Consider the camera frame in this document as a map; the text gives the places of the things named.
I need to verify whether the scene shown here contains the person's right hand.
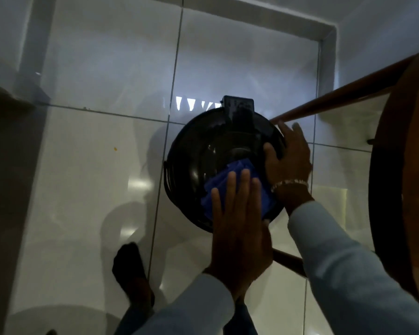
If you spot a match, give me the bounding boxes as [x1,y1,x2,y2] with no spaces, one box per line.
[263,121,314,193]

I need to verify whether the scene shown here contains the person's left hand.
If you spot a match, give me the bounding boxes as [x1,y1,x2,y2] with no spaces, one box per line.
[211,169,274,300]

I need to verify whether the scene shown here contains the blue cleaning cloth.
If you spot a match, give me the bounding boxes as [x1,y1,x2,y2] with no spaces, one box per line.
[203,158,277,222]

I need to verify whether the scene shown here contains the black round pan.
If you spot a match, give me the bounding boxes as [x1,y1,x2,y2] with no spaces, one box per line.
[163,95,289,233]

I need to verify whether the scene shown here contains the person's left forearm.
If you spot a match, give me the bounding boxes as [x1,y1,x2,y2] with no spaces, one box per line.
[134,273,237,335]

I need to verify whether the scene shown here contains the person's right forearm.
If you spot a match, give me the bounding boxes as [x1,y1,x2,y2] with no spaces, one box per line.
[274,186,419,335]

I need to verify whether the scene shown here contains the person's bare foot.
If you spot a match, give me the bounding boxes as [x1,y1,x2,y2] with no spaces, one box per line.
[112,242,156,311]

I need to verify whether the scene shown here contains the person's dark trousers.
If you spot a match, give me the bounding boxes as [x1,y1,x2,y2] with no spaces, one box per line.
[115,299,260,335]

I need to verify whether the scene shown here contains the round wooden table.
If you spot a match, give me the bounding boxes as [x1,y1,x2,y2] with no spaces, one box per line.
[270,44,419,311]

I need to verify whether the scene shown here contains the beaded wrist bracelet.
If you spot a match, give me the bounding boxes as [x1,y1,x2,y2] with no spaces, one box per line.
[270,179,310,194]

